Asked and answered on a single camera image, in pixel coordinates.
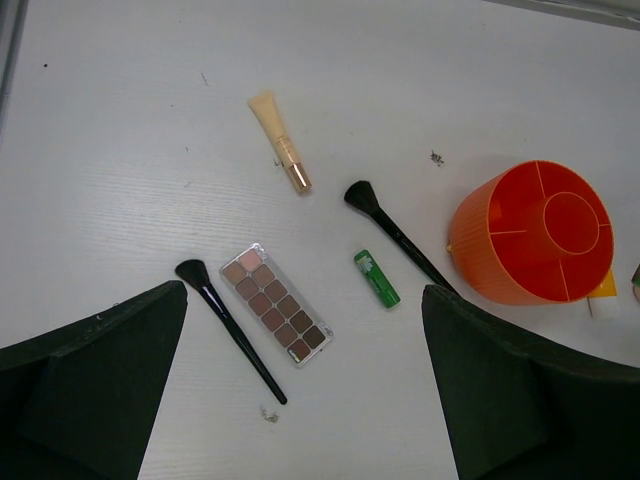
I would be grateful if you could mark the small black makeup brush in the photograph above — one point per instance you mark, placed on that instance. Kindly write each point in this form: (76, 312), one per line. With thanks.
(195, 273)

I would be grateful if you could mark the beige concealer tube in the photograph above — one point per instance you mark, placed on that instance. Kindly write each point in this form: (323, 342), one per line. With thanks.
(268, 115)

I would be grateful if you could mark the brown eyeshadow palette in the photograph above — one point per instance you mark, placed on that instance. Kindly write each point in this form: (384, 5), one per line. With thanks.
(276, 304)

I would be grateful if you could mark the orange round organizer container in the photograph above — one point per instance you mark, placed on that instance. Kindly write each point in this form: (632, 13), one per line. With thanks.
(536, 234)

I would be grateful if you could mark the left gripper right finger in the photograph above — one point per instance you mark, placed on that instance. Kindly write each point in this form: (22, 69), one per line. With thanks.
(520, 406)

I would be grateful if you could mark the beige makeup sponge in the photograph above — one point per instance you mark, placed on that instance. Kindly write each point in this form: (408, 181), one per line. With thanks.
(636, 283)

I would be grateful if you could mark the green lip balm stick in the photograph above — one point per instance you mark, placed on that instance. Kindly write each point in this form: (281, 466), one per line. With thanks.
(377, 280)

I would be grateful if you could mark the orange sunscreen tube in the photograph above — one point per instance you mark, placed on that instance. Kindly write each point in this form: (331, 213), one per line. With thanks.
(603, 300)

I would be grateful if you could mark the large black makeup brush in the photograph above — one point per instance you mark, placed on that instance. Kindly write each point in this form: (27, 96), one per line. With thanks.
(361, 196)

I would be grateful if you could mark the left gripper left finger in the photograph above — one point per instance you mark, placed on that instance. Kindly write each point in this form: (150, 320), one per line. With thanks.
(80, 402)

